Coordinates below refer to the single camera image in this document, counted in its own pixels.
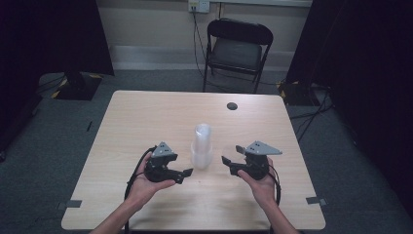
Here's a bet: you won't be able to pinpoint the black curtain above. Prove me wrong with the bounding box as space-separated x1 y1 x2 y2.
284 0 413 217
0 0 115 157

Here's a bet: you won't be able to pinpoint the black folding chair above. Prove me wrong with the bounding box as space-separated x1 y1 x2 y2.
202 18 275 95

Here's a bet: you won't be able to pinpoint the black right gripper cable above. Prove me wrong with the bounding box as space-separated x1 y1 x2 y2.
267 163 282 207

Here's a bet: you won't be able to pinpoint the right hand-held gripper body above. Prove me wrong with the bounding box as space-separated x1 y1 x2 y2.
242 139 283 181

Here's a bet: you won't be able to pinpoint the person's left hand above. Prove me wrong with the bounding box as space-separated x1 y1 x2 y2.
125 151 177 210

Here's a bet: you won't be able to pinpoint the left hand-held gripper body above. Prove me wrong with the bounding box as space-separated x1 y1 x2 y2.
143 140 180 183

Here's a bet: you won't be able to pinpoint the stack of clear plastic cups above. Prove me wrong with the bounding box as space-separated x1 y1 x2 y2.
190 123 214 171

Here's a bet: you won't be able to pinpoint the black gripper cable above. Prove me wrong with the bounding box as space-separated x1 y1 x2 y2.
124 145 158 234
267 163 282 207

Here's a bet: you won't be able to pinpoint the white wall socket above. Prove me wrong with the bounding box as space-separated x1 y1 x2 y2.
187 0 211 15

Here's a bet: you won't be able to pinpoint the black stand base with cables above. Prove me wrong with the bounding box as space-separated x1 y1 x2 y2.
278 79 329 107

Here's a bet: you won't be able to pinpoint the black floor cables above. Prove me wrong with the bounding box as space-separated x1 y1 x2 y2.
288 87 336 143

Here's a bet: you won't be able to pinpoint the black cable from wall socket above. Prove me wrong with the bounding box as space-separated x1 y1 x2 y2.
191 5 208 81

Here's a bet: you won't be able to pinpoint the person's right hand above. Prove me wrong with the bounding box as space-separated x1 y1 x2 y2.
237 157 278 210

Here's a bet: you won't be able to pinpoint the grey tape strip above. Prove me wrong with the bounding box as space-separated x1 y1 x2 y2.
56 199 83 211
305 196 328 207

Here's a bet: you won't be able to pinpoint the black stand base yellow tape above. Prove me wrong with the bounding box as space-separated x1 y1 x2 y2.
50 71 105 101

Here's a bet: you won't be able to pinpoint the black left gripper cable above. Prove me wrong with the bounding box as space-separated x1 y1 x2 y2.
124 145 158 234

